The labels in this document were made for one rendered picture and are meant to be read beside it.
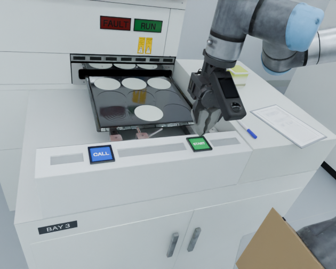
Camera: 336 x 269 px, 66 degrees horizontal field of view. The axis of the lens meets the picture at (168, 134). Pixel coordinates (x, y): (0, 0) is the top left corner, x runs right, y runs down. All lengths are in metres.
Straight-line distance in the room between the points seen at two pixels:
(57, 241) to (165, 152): 0.37
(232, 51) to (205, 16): 2.38
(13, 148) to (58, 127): 0.45
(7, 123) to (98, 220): 0.70
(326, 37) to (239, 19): 0.20
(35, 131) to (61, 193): 0.36
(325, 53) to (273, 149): 0.30
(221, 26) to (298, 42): 0.15
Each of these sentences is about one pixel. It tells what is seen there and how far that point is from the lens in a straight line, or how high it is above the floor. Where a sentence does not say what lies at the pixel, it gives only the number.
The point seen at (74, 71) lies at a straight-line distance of 1.13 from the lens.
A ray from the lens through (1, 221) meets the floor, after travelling 1.77.
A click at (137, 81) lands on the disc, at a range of 1.10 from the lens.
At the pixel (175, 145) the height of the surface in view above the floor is 0.96.
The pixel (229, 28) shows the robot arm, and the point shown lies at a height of 1.27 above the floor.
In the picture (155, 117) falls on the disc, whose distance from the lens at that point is 0.89.
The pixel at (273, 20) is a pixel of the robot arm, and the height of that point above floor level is 1.31.
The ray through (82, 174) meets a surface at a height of 0.95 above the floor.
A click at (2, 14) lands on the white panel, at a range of 1.09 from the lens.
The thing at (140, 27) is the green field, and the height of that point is 1.09.
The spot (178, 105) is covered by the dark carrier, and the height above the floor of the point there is 0.90.
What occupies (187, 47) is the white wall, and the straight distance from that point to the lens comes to 2.96.
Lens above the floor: 1.39
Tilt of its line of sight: 37 degrees down
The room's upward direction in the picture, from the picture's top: 12 degrees clockwise
